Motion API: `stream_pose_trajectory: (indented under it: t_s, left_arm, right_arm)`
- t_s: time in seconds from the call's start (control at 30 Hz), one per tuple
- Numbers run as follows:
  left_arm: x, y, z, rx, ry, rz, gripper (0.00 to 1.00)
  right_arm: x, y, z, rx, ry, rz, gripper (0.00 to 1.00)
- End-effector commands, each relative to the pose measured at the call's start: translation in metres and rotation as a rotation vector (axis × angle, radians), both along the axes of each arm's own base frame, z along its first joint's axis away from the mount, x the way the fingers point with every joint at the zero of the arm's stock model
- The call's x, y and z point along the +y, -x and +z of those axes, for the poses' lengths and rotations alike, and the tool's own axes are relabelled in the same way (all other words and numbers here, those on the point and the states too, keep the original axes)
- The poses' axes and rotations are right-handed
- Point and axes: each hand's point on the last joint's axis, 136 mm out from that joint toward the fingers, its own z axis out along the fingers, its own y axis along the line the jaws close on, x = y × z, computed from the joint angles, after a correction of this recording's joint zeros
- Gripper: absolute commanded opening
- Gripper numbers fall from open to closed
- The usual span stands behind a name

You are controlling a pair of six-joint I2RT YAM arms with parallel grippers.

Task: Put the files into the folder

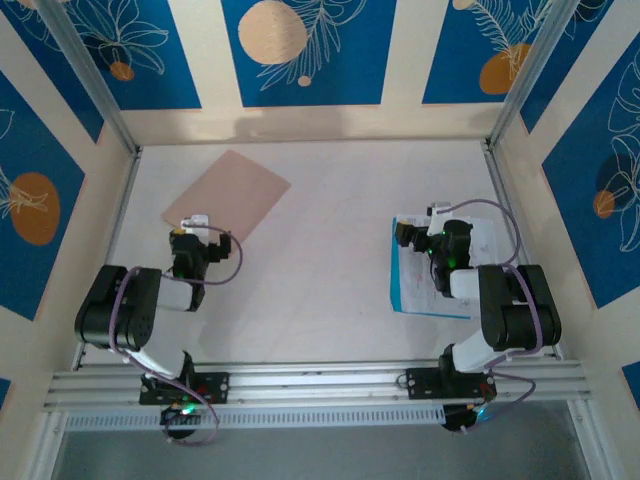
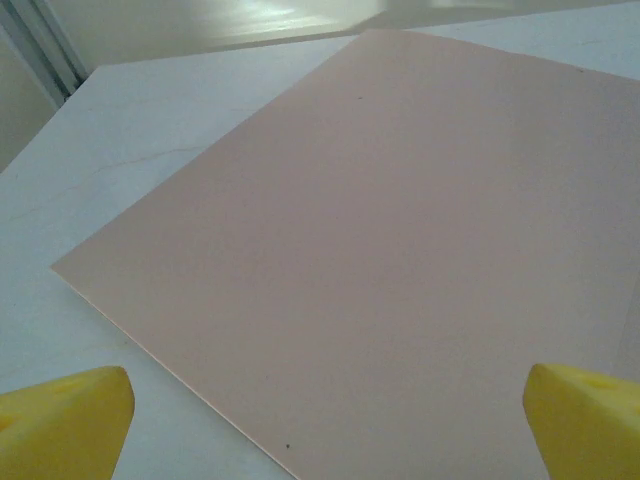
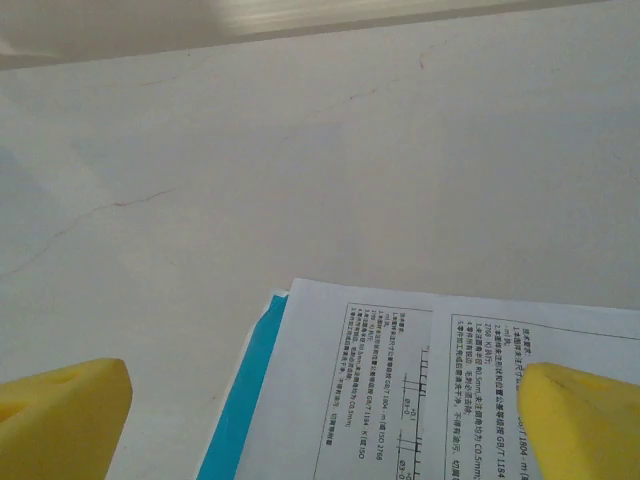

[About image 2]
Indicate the pink paper folder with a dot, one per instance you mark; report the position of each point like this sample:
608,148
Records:
390,240

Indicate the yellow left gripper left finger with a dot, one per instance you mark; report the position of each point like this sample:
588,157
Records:
60,430

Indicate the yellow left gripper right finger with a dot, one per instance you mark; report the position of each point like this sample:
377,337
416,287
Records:
585,430

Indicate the aluminium frame corner post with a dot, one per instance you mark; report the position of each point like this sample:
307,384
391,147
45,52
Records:
45,50

